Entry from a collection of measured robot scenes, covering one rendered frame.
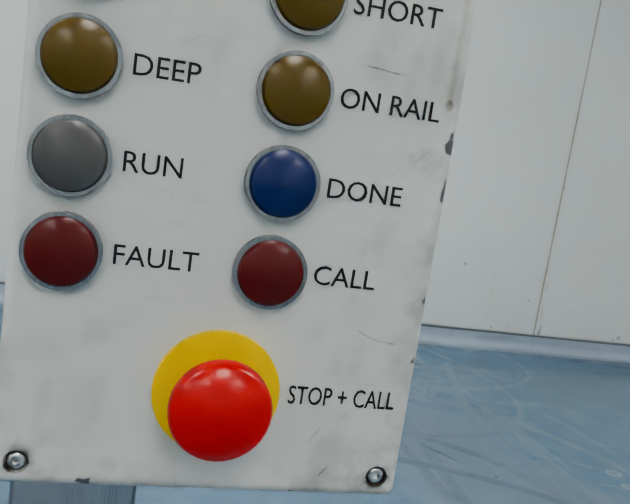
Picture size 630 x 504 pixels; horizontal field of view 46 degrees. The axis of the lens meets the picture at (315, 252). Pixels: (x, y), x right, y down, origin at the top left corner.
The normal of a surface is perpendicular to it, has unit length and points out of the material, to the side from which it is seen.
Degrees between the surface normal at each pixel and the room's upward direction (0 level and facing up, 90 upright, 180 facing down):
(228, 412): 86
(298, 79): 87
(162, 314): 90
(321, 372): 90
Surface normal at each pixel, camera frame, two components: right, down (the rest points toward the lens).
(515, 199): 0.18, 0.18
